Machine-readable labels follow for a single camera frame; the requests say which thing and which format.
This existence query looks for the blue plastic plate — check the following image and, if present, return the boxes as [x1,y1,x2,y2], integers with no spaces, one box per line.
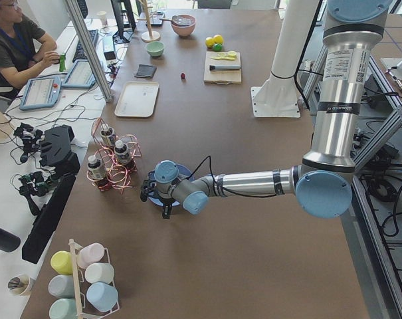
[148,163,192,206]

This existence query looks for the pink cup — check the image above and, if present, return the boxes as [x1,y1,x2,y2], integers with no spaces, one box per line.
[76,243,105,269]

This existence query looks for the green bottle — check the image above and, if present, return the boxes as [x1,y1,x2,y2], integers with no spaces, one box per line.
[59,53,66,72]

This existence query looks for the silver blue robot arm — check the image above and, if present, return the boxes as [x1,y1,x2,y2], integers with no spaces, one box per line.
[140,1,390,218]

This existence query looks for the wooden cup rack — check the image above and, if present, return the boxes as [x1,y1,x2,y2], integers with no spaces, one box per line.
[68,239,120,319]

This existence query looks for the whole yellow lemon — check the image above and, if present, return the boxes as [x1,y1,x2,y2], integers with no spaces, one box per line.
[205,37,215,49]
[213,34,224,45]

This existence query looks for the steel muddler black tip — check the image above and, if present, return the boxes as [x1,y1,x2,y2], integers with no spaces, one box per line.
[209,64,241,72]

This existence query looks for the wooden cutting board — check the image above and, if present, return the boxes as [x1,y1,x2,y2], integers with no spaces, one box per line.
[203,51,242,84]

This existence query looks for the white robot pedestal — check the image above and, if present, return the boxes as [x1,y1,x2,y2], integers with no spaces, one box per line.
[251,0,322,118]

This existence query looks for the wooden stand round base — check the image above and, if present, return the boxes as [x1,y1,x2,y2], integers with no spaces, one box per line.
[136,0,161,43]

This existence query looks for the metal ice scoop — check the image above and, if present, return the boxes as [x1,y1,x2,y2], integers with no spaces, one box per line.
[161,15,192,26]

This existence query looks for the green lime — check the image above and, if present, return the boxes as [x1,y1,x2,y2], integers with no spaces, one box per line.
[212,43,223,52]

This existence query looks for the pink bowl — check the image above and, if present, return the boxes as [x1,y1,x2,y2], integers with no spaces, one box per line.
[171,15,196,37]

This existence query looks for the copper wire bottle rack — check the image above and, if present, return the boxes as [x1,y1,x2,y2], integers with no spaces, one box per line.
[86,118,142,193]

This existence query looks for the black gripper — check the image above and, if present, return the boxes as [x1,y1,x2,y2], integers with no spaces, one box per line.
[140,171,172,219]

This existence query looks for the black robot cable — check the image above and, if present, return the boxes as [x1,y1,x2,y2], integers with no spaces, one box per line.
[183,155,288,199]

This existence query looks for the black keyboard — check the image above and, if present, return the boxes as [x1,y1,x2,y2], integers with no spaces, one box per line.
[72,29,100,64]

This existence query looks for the blue teach pendant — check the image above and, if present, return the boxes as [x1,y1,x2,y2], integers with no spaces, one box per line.
[19,76,62,110]
[62,60,96,89]

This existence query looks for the grey folded cloth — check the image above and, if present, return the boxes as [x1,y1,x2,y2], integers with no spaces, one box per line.
[134,64,157,78]

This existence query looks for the mint green cup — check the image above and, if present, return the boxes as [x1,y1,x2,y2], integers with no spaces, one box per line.
[49,298,77,319]

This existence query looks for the dark tea bottle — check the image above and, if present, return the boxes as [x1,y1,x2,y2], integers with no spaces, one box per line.
[100,123,116,148]
[88,155,108,187]
[114,140,132,165]

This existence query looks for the green bowl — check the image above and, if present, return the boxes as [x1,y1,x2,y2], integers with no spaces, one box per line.
[146,41,165,58]

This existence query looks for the yellow plastic knife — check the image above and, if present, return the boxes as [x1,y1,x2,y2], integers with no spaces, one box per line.
[210,55,236,60]

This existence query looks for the grey cup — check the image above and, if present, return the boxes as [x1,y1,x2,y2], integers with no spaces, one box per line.
[48,274,74,298]

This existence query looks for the paper cup with utensils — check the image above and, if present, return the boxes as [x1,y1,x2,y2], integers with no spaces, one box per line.
[7,274,35,296]

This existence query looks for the cream rabbit tray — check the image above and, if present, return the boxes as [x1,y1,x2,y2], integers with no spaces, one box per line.
[114,81,159,118]

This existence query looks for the white paper cup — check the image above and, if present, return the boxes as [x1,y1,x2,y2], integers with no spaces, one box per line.
[96,11,108,27]

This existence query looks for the aluminium frame post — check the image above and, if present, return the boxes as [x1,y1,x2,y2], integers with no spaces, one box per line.
[64,0,113,102]

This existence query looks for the blue cup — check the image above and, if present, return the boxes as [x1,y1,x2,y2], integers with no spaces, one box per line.
[86,282,118,312]

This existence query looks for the yellow cup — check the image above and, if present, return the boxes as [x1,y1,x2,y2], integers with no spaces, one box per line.
[50,251,72,275]

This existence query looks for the black water bottle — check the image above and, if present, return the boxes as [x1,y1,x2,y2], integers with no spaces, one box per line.
[0,228,21,253]

